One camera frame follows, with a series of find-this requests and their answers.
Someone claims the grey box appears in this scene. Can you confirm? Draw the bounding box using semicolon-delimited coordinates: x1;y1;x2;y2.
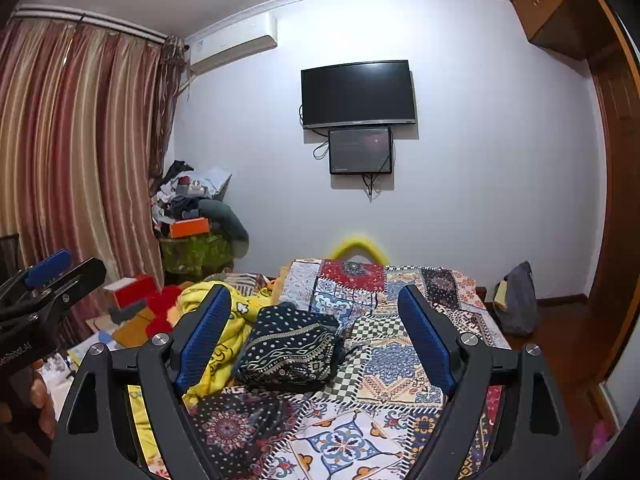
110;300;148;328

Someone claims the orange box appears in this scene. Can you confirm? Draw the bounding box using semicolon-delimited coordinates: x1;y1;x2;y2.
167;217;211;239

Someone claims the yellow ring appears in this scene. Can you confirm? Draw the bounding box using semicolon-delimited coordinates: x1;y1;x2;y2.
327;232;388;266

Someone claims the wooden door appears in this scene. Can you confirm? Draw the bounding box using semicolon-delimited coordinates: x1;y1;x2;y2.
590;42;640;311

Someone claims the patchwork quilt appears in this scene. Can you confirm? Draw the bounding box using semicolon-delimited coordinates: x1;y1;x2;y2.
187;258;511;480

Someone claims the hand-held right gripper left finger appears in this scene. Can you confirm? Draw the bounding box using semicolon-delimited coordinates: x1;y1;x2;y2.
49;282;233;480

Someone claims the small black monitor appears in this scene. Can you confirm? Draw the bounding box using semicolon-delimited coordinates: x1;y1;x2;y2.
328;127;393;176

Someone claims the brown cardboard box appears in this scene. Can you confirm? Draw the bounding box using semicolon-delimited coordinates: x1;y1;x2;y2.
112;307;157;348

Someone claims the striped brown curtain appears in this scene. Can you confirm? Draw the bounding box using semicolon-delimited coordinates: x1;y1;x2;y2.
0;20;183;346

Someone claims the person's left hand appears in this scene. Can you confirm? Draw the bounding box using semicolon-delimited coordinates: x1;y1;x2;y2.
27;360;58;441

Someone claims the large black television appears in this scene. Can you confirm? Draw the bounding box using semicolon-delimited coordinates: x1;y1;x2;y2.
300;60;417;130

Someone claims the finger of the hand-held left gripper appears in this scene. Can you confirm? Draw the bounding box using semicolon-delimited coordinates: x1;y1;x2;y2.
0;248;72;301
0;257;107;323

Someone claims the navy patterned hoodie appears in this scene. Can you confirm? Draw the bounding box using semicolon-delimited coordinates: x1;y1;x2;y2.
231;305;346;395

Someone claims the green cloth covered cabinet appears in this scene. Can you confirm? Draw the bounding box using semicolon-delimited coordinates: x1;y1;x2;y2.
159;232;236;281

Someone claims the white air conditioner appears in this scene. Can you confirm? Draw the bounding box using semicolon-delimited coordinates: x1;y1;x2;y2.
187;12;278;76

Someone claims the grey bag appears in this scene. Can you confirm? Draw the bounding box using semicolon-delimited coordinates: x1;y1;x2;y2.
492;261;538;338

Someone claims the red box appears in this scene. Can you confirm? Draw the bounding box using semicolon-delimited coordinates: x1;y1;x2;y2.
104;274;156;311

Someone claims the red plush toy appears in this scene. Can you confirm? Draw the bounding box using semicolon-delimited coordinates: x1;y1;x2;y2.
147;285;188;341

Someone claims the wooden overhead cabinet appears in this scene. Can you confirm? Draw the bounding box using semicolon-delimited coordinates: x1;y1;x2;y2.
510;0;626;63

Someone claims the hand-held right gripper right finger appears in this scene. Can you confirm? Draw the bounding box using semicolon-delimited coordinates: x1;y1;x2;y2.
397;284;581;480

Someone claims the pile of clutter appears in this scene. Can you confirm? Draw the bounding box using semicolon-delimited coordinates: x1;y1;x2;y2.
150;160;233;233

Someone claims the striped cloth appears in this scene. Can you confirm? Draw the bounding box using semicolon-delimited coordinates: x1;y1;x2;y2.
219;272;273;292

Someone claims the yellow cartoon blanket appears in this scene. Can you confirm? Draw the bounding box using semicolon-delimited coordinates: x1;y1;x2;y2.
127;280;296;476

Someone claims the white curtain rail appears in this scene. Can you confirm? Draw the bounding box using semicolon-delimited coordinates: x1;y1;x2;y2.
12;4;168;43

